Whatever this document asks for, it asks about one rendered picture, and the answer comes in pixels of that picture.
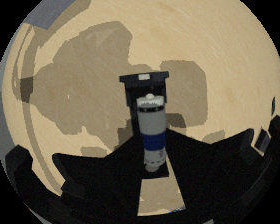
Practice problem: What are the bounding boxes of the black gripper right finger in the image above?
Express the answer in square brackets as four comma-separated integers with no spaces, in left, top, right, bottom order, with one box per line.
[165,128,254,208]

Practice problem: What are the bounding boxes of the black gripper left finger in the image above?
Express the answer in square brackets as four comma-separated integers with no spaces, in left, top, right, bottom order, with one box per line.
[52,131,145,216]

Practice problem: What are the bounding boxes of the grey and blue battery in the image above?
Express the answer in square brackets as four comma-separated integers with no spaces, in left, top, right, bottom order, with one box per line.
[137,93,167,167]

